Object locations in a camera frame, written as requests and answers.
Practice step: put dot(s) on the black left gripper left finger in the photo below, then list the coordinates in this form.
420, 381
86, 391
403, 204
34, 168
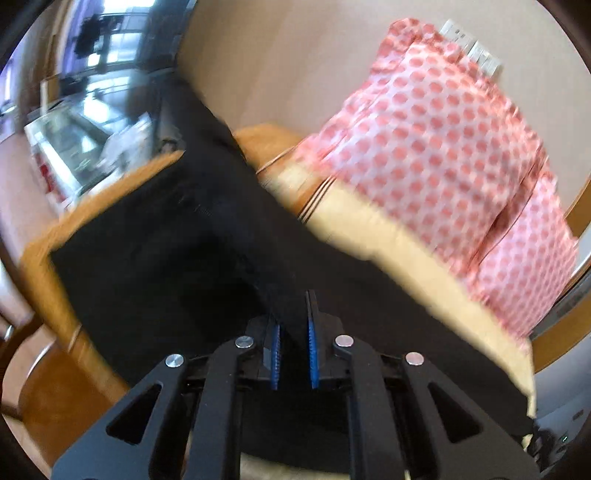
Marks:
183, 420

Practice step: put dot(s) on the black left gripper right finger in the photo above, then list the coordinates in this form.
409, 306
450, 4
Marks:
406, 418

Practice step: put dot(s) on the black pants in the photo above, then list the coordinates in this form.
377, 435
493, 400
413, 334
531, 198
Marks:
165, 270

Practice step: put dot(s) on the wooden chair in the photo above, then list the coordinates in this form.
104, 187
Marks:
46, 399

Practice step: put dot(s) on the cream bed sheet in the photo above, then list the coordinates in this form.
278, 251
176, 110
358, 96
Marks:
307, 232

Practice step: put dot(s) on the pink polka dot pillow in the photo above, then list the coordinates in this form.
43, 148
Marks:
524, 269
434, 143

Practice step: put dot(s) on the glass display cabinet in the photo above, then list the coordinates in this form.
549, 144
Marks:
87, 141

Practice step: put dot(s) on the wooden door frame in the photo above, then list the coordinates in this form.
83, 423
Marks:
568, 323

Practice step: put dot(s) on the orange wooden bed frame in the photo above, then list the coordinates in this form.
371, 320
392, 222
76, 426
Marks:
48, 295

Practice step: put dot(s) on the white wall socket panel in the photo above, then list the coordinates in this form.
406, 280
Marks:
474, 49

